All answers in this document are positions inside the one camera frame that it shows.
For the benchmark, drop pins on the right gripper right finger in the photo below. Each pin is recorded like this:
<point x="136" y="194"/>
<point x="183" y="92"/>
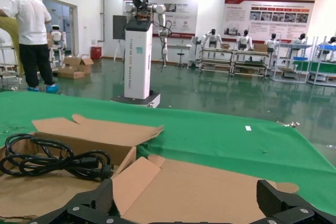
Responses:
<point x="283" y="205"/>

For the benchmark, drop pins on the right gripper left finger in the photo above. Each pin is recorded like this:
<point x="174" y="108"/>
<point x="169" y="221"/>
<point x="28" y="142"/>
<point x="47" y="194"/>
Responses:
<point x="84" y="208"/>

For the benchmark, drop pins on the open brown cardboard box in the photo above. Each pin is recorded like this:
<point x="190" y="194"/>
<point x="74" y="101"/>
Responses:
<point x="197" y="190"/>

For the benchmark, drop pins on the flat cardboard floor box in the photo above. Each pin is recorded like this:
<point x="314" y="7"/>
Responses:
<point x="69" y="73"/>

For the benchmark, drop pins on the open cardboard floor box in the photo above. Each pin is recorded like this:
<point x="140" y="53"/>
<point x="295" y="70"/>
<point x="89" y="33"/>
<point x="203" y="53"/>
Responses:
<point x="78" y="64"/>

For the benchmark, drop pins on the cardboard box on workbench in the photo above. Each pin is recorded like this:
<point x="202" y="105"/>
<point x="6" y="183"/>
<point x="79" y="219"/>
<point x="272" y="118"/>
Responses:
<point x="260" y="47"/>
<point x="225" y="46"/>

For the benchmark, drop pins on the metal corner cloth clip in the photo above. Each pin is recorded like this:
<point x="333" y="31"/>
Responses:
<point x="291" y="124"/>

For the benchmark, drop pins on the small white tape strip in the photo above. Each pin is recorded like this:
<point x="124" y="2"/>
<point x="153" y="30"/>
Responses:
<point x="248" y="128"/>

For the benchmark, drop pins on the green table cloth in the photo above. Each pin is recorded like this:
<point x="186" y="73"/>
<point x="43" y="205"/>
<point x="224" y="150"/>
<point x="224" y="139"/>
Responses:
<point x="210" y="134"/>

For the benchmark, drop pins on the workbench with blue bins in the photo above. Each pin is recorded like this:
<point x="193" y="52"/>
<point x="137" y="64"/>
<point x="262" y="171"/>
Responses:
<point x="290" y="69"/>

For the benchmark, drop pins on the workbench with green skirt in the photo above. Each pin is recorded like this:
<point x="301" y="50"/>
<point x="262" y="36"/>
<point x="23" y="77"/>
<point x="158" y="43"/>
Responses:
<point x="323" y="69"/>

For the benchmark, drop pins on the white seated humanoid robot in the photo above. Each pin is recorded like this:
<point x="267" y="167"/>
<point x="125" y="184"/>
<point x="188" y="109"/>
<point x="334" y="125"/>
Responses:
<point x="299" y="40"/>
<point x="332" y="41"/>
<point x="212" y="37"/>
<point x="272" y="41"/>
<point x="244" y="40"/>

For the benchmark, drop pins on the small white standing humanoid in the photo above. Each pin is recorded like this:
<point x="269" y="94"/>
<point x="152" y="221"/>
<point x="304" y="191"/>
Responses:
<point x="57" y="36"/>

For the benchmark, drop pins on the black round stool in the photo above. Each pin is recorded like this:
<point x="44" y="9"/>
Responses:
<point x="180" y="60"/>

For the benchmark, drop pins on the black panel on stand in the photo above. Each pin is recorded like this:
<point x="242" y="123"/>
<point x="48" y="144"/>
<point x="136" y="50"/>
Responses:
<point x="119" y="27"/>

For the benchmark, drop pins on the white desk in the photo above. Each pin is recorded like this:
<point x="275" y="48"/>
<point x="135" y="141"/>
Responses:
<point x="181" y="46"/>

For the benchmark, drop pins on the yellow fabric sheet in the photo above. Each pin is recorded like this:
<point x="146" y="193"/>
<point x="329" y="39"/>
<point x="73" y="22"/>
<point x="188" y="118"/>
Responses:
<point x="9" y="32"/>

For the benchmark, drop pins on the man in white T-shirt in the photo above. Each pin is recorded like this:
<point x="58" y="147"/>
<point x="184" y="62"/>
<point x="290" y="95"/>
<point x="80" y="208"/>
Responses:
<point x="31" y="22"/>

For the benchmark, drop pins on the white frame workbench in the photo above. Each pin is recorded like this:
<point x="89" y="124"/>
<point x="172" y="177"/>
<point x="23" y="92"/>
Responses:
<point x="216" y="60"/>
<point x="250" y="64"/>

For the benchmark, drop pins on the glass door with frame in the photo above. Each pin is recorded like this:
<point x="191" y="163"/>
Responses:
<point x="67" y="24"/>

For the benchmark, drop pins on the wide red-framed wall board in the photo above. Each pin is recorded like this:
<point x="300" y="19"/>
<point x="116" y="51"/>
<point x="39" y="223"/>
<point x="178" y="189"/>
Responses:
<point x="267" y="16"/>

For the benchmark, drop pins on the vertical white wall pipe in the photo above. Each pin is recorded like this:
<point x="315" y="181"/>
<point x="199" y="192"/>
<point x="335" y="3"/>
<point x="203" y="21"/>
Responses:
<point x="103" y="6"/>

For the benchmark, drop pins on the small red-framed wall board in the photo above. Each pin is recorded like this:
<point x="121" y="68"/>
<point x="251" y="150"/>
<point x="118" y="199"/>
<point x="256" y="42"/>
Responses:
<point x="183" y="16"/>

